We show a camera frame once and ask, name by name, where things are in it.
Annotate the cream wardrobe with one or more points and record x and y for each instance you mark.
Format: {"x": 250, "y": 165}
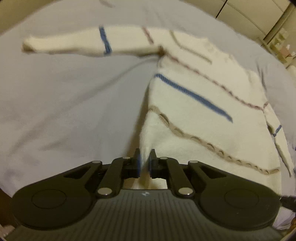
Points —
{"x": 252, "y": 18}

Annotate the grey bed sheet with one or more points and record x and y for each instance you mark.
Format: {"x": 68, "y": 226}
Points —
{"x": 61, "y": 111}

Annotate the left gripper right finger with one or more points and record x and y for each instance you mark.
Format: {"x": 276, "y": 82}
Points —
{"x": 170, "y": 170}

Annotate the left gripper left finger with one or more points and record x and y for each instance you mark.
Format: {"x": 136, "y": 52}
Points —
{"x": 114, "y": 174}

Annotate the cream knit striped sweater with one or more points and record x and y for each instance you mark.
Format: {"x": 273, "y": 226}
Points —
{"x": 202, "y": 104}

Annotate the white bedside shelf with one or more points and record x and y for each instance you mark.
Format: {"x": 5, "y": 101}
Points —
{"x": 278, "y": 48}

